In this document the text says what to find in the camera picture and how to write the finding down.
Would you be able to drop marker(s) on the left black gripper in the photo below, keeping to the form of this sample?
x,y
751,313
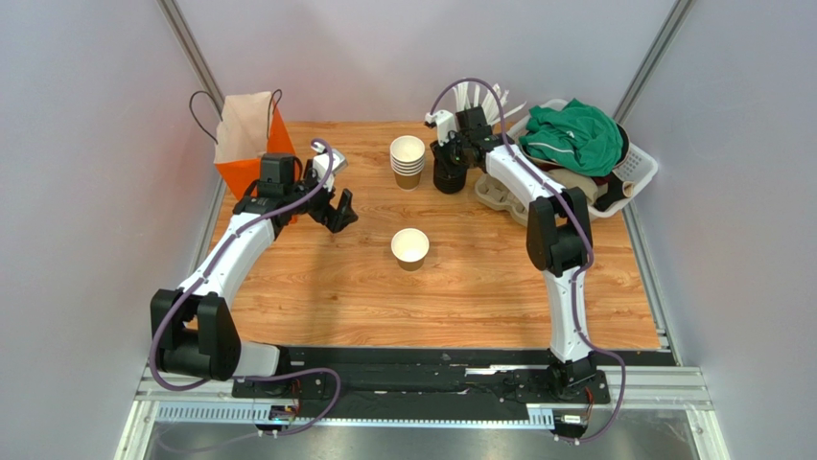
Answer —
x,y
337,219

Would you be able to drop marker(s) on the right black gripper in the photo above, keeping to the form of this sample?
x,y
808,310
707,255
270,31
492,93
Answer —
x,y
448,152

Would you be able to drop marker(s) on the orange paper bag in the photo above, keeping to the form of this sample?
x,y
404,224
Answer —
x,y
250,125

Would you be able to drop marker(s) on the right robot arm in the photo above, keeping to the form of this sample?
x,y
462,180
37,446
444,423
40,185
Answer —
x,y
558,240

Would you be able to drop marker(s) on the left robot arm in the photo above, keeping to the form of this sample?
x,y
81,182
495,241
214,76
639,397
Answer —
x,y
193,332

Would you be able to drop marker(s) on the black lid stack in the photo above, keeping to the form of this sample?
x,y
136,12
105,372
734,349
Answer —
x,y
449,176

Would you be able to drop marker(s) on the white wrapped straws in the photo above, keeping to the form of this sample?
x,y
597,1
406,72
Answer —
x,y
467,95

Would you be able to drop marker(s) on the paper cup stack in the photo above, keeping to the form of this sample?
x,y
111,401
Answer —
x,y
407,159

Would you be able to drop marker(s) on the green cloth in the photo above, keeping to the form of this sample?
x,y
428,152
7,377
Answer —
x,y
578,137

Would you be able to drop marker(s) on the white plastic basket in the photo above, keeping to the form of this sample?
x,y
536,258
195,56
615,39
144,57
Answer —
x,y
636,170

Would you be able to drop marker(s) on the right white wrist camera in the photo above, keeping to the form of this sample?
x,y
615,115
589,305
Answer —
x,y
443,121

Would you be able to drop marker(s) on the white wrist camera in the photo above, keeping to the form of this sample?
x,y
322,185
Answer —
x,y
443,121
327,164

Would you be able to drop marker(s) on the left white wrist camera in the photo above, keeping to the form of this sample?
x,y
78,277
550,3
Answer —
x,y
327,164

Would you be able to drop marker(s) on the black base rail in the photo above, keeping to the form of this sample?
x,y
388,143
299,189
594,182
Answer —
x,y
433,385

